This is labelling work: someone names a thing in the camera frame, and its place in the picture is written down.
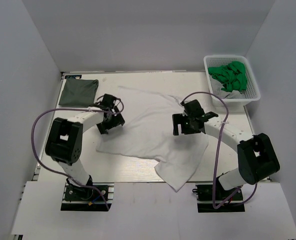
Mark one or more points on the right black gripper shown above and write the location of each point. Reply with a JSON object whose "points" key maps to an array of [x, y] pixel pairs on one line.
{"points": [[179, 119]]}

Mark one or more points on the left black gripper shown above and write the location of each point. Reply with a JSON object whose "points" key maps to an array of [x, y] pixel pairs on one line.
{"points": [[117, 120]]}

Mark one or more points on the white t shirt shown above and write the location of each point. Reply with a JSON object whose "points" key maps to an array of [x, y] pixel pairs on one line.
{"points": [[148, 134]]}

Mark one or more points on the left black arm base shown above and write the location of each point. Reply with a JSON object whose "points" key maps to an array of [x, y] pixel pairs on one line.
{"points": [[76, 200]]}

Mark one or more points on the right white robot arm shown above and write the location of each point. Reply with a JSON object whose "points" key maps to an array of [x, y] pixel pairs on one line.
{"points": [[256, 156]]}

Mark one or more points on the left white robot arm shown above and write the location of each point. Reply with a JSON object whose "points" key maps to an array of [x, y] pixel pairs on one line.
{"points": [[65, 140]]}

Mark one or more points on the folded dark green t shirt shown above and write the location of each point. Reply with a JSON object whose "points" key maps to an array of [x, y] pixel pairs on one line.
{"points": [[78, 93]]}

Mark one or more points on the grey t shirt in basket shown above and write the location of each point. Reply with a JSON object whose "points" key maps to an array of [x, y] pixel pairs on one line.
{"points": [[217, 89]]}

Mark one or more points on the white plastic basket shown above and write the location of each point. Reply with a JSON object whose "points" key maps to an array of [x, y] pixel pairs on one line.
{"points": [[252, 94]]}

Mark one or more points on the crumpled green t shirt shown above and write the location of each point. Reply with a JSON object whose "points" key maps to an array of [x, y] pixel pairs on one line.
{"points": [[232, 76]]}

